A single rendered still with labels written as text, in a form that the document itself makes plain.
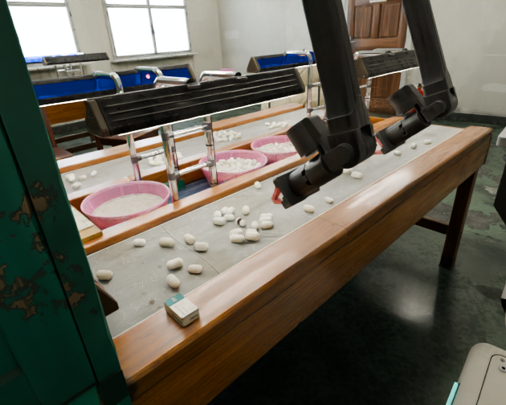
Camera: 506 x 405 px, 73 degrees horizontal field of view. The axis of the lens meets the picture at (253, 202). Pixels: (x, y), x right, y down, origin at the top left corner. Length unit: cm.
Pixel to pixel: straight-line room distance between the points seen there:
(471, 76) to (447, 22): 76
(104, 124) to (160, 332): 40
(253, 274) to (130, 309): 25
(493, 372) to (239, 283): 87
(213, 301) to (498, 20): 513
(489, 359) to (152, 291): 104
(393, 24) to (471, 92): 142
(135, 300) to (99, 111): 38
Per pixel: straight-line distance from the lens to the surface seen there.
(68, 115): 359
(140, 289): 78
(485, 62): 549
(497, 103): 551
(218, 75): 100
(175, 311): 64
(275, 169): 125
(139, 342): 63
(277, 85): 101
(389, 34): 575
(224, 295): 68
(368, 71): 140
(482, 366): 133
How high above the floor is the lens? 121
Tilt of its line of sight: 26 degrees down
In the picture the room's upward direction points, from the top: 3 degrees counter-clockwise
